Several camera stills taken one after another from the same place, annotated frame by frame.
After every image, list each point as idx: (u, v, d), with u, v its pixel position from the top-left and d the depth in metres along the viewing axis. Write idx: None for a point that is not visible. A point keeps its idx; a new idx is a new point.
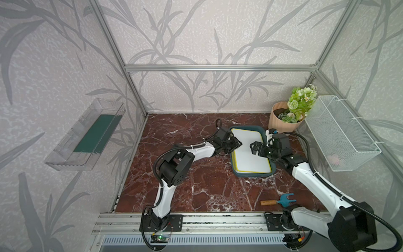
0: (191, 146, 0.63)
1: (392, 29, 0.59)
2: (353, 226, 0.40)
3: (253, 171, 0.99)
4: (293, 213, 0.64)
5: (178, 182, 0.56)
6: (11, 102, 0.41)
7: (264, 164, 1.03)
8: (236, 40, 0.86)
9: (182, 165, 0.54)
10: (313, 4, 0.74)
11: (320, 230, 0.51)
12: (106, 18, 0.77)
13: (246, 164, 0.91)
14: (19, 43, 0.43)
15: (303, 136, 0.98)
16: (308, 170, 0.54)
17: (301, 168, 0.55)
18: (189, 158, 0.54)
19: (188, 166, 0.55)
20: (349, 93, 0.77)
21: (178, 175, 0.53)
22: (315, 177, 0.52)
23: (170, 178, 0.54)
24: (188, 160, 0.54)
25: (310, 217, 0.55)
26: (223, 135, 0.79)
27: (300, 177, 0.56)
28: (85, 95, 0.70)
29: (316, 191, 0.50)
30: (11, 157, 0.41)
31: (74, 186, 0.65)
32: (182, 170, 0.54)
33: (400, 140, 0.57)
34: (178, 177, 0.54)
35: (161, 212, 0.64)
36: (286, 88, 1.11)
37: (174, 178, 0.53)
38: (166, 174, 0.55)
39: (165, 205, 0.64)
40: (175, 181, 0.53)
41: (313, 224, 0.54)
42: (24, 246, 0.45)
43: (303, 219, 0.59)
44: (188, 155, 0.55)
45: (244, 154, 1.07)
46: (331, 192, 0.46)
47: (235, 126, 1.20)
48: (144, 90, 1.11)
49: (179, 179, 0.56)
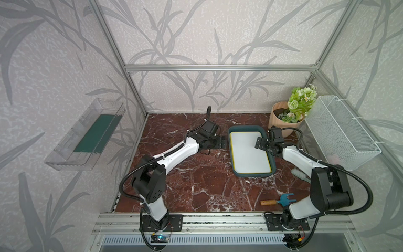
0: (162, 156, 0.51)
1: (393, 29, 0.59)
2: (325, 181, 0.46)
3: (253, 171, 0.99)
4: (290, 209, 0.65)
5: (156, 199, 0.50)
6: (11, 102, 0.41)
7: (264, 164, 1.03)
8: (236, 40, 0.86)
9: (154, 182, 0.46)
10: (313, 4, 0.74)
11: (311, 209, 0.53)
12: (106, 18, 0.77)
13: (246, 166, 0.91)
14: (19, 43, 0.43)
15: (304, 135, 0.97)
16: (294, 148, 0.64)
17: (289, 148, 0.64)
18: (158, 173, 0.45)
19: (161, 181, 0.47)
20: (348, 93, 0.77)
21: (153, 192, 0.46)
22: (299, 153, 0.59)
23: (145, 196, 0.47)
24: (158, 176, 0.45)
25: (303, 200, 0.58)
26: (210, 127, 0.69)
27: (285, 154, 0.65)
28: (85, 95, 0.70)
29: (300, 164, 0.57)
30: (11, 157, 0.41)
31: (74, 186, 0.65)
32: (154, 187, 0.45)
33: (400, 140, 0.57)
34: (155, 192, 0.47)
35: (159, 216, 0.63)
36: (286, 88, 1.11)
37: (150, 195, 0.46)
38: (140, 192, 0.48)
39: (159, 209, 0.62)
40: (151, 199, 0.47)
41: (305, 207, 0.56)
42: (24, 246, 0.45)
43: (298, 208, 0.61)
44: (159, 168, 0.46)
45: (243, 155, 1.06)
46: (310, 159, 0.54)
47: (235, 127, 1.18)
48: (144, 90, 1.11)
49: (158, 194, 0.49)
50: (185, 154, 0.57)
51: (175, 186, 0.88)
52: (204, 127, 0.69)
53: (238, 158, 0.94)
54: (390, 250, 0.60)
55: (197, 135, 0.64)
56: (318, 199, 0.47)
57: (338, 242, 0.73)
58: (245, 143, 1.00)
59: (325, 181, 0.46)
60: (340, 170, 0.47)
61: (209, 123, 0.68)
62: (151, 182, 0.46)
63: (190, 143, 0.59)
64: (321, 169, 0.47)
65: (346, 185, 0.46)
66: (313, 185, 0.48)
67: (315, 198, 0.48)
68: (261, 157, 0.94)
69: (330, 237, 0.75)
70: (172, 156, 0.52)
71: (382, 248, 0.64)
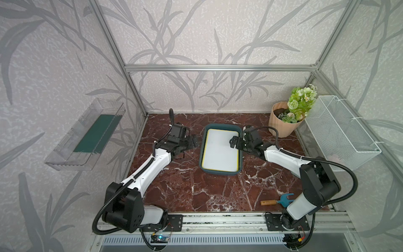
0: (133, 180, 0.46)
1: (393, 29, 0.59)
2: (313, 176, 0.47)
3: (219, 169, 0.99)
4: (288, 210, 0.65)
5: (138, 223, 0.45)
6: (11, 102, 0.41)
7: (233, 163, 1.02)
8: (236, 40, 0.86)
9: (131, 210, 0.41)
10: (313, 4, 0.74)
11: (308, 206, 0.54)
12: (106, 18, 0.77)
13: (214, 163, 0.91)
14: (19, 43, 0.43)
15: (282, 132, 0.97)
16: (275, 148, 0.64)
17: (269, 148, 0.65)
18: (132, 199, 0.41)
19: (138, 205, 0.43)
20: (349, 93, 0.77)
21: (133, 220, 0.42)
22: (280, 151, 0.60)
23: (124, 226, 0.42)
24: (133, 202, 0.40)
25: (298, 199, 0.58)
26: (178, 132, 0.65)
27: (267, 156, 0.65)
28: (85, 95, 0.70)
29: (285, 163, 0.57)
30: (11, 157, 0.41)
31: (74, 186, 0.65)
32: (133, 214, 0.42)
33: (400, 141, 0.57)
34: (135, 218, 0.43)
35: (157, 218, 0.63)
36: (285, 88, 1.11)
37: (130, 224, 0.41)
38: (118, 224, 0.42)
39: (155, 211, 0.61)
40: (133, 228, 0.43)
41: (301, 206, 0.57)
42: (24, 246, 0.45)
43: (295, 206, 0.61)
44: (131, 194, 0.42)
45: (213, 152, 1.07)
46: (294, 157, 0.55)
47: (212, 125, 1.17)
48: (144, 90, 1.11)
49: (139, 219, 0.45)
50: (159, 166, 0.54)
51: (175, 186, 0.88)
52: (171, 133, 0.65)
53: (208, 155, 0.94)
54: (390, 250, 0.60)
55: (167, 144, 0.61)
56: (311, 195, 0.48)
57: (337, 242, 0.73)
58: (219, 140, 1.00)
59: (313, 175, 0.47)
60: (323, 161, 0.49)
61: (176, 127, 0.64)
62: (128, 210, 0.41)
63: (161, 154, 0.56)
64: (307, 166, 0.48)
65: (331, 173, 0.49)
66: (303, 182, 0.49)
67: (308, 195, 0.49)
68: (232, 155, 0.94)
69: (329, 237, 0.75)
70: (145, 175, 0.48)
71: (383, 248, 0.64)
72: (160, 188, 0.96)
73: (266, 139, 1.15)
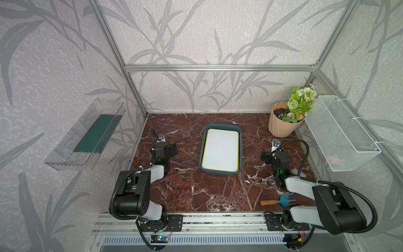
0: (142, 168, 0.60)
1: (393, 29, 0.59)
2: (327, 196, 0.46)
3: (219, 169, 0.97)
4: (292, 211, 0.65)
5: (145, 208, 0.47)
6: (11, 103, 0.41)
7: (233, 163, 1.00)
8: (236, 40, 0.86)
9: (142, 185, 0.47)
10: (313, 4, 0.74)
11: (317, 221, 0.51)
12: (106, 18, 0.77)
13: (214, 163, 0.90)
14: (19, 43, 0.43)
15: (282, 133, 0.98)
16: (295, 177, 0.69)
17: (290, 178, 0.65)
18: (143, 176, 0.48)
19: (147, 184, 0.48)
20: (349, 93, 0.77)
21: (144, 195, 0.46)
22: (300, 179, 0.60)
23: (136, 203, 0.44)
24: (144, 177, 0.48)
25: (307, 209, 0.56)
26: (162, 153, 0.74)
27: (288, 182, 0.65)
28: (85, 95, 0.70)
29: (301, 189, 0.58)
30: (11, 157, 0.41)
31: (75, 186, 0.65)
32: (144, 191, 0.46)
33: (400, 140, 0.57)
34: (145, 196, 0.47)
35: (158, 214, 0.64)
36: (285, 88, 1.11)
37: (142, 198, 0.45)
38: (129, 204, 0.44)
39: (155, 209, 0.62)
40: (142, 206, 0.45)
41: (309, 217, 0.55)
42: (24, 246, 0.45)
43: (300, 212, 0.60)
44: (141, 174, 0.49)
45: (213, 152, 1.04)
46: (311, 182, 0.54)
47: (211, 126, 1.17)
48: (144, 90, 1.11)
49: (146, 201, 0.47)
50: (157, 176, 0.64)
51: (175, 186, 0.88)
52: (157, 154, 0.72)
53: (208, 154, 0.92)
54: (390, 250, 0.60)
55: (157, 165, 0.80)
56: (328, 219, 0.44)
57: (337, 242, 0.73)
58: (220, 140, 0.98)
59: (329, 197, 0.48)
60: (340, 186, 0.48)
61: (159, 150, 0.71)
62: (139, 187, 0.47)
63: (156, 167, 0.63)
64: (320, 187, 0.48)
65: (352, 201, 0.45)
66: (318, 205, 0.47)
67: (325, 218, 0.45)
68: (232, 155, 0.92)
69: (329, 237, 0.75)
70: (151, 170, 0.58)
71: (383, 248, 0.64)
72: (160, 188, 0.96)
73: (266, 139, 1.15)
